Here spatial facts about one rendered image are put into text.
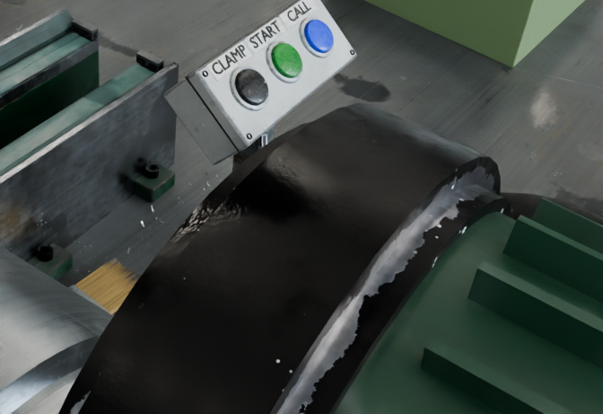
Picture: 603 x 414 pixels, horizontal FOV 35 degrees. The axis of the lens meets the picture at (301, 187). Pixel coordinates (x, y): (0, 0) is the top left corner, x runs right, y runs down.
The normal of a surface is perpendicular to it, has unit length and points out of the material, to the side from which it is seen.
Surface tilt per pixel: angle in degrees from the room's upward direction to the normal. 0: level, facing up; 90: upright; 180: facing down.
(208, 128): 90
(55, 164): 90
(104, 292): 1
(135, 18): 0
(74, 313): 35
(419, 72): 0
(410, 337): 13
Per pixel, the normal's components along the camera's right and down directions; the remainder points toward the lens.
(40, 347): 0.27, -0.86
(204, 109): -0.54, 0.50
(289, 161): 0.08, -0.71
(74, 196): 0.84, 0.43
